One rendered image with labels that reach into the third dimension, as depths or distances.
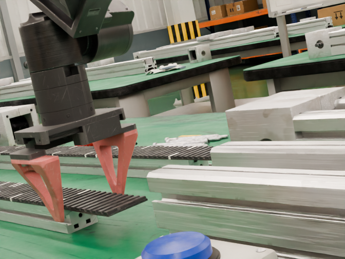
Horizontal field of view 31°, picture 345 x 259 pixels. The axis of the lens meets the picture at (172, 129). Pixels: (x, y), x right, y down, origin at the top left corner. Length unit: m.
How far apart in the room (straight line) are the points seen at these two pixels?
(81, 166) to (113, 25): 0.38
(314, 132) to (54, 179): 0.26
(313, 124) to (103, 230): 0.25
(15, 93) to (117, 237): 3.44
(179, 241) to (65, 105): 0.31
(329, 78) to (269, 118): 1.67
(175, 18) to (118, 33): 8.16
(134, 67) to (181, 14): 4.87
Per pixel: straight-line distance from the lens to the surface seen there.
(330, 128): 0.60
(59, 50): 0.63
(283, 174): 0.41
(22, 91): 3.98
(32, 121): 1.49
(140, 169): 0.88
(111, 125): 0.65
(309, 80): 2.35
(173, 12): 8.85
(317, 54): 2.33
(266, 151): 0.49
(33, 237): 0.72
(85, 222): 0.70
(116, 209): 0.61
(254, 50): 4.99
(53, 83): 0.63
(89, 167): 0.99
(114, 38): 0.68
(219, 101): 3.50
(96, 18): 0.61
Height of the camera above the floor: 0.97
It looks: 8 degrees down
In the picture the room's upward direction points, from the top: 12 degrees counter-clockwise
